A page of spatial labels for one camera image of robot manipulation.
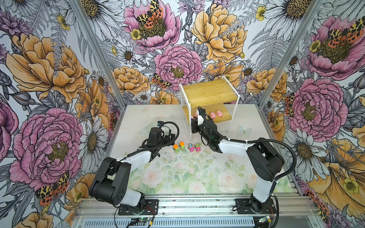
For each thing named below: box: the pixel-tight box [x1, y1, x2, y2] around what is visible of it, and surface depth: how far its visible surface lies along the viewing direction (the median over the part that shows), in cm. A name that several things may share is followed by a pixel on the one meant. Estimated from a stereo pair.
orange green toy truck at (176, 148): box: [172, 143, 180, 154], surface depth 96 cm
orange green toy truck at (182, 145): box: [179, 141, 185, 151], surface depth 98 cm
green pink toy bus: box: [194, 142, 202, 153], surface depth 96 cm
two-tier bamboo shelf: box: [179, 75, 241, 142], surface depth 84 cm
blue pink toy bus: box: [187, 142, 195, 153], surface depth 96 cm
